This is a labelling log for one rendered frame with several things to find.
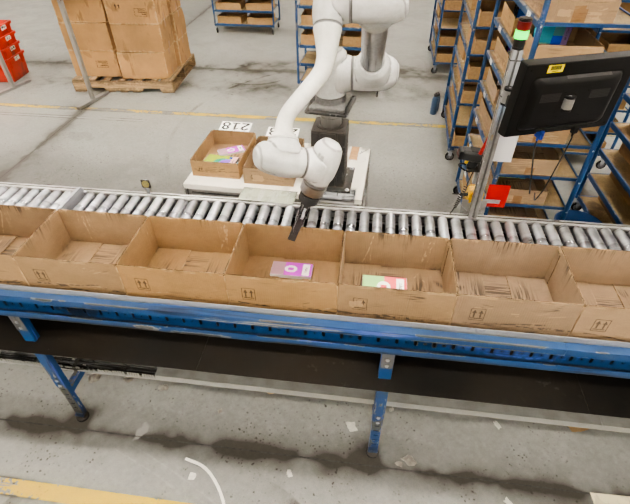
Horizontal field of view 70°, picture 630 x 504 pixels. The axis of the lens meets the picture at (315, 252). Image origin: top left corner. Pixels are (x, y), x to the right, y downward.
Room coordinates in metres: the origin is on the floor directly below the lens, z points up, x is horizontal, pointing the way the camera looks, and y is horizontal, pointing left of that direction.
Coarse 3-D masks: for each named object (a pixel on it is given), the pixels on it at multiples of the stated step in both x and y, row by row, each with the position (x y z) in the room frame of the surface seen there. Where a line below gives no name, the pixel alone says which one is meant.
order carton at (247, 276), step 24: (240, 240) 1.32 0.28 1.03; (264, 240) 1.39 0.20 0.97; (288, 240) 1.38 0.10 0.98; (312, 240) 1.37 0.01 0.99; (336, 240) 1.35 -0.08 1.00; (240, 264) 1.28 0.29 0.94; (264, 264) 1.34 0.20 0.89; (336, 264) 1.34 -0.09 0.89; (240, 288) 1.11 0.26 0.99; (264, 288) 1.10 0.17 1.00; (288, 288) 1.08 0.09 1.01; (312, 288) 1.07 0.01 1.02; (336, 288) 1.06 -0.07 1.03; (312, 312) 1.08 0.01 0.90; (336, 312) 1.07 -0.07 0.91
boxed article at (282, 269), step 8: (280, 264) 1.32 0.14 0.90; (288, 264) 1.32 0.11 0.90; (296, 264) 1.32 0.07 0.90; (304, 264) 1.32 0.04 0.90; (312, 264) 1.32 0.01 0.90; (272, 272) 1.28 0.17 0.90; (280, 272) 1.28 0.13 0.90; (288, 272) 1.28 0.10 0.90; (296, 272) 1.28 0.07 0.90; (304, 272) 1.28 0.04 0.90
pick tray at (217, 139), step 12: (216, 132) 2.62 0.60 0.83; (228, 132) 2.60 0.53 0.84; (240, 132) 2.59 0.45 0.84; (252, 132) 2.58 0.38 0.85; (204, 144) 2.47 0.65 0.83; (216, 144) 2.60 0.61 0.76; (228, 144) 2.60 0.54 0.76; (240, 144) 2.59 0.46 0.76; (252, 144) 2.49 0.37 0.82; (192, 156) 2.29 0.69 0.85; (204, 156) 2.44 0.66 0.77; (240, 156) 2.45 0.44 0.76; (192, 168) 2.25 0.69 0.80; (204, 168) 2.24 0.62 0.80; (216, 168) 2.22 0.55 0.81; (228, 168) 2.21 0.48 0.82; (240, 168) 2.23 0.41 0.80
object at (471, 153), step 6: (462, 150) 1.89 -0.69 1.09; (468, 150) 1.89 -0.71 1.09; (474, 150) 1.89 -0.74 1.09; (462, 156) 1.88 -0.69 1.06; (468, 156) 1.87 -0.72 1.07; (474, 156) 1.87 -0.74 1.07; (480, 156) 1.87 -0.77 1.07; (468, 162) 1.89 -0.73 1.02; (474, 162) 1.88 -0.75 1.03; (468, 168) 1.88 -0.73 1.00
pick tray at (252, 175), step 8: (264, 136) 2.53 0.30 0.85; (256, 144) 2.46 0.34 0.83; (248, 160) 2.28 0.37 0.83; (248, 168) 2.16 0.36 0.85; (256, 168) 2.15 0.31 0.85; (248, 176) 2.16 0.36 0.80; (256, 176) 2.15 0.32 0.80; (264, 176) 2.14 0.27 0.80; (272, 176) 2.14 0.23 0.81; (264, 184) 2.15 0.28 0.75; (272, 184) 2.14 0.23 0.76; (280, 184) 2.13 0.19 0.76; (288, 184) 2.12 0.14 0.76
